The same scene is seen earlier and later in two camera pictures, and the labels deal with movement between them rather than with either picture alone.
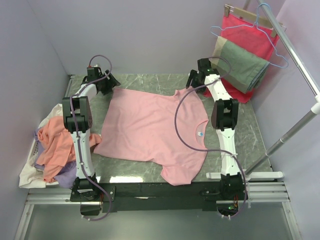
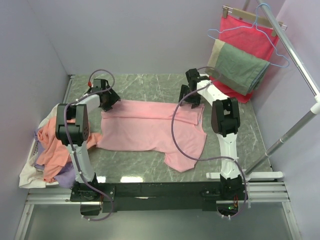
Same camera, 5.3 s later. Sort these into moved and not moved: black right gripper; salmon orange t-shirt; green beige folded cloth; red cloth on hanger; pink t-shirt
Moved: pink t-shirt; black right gripper
Not moved: green beige folded cloth; red cloth on hanger; salmon orange t-shirt
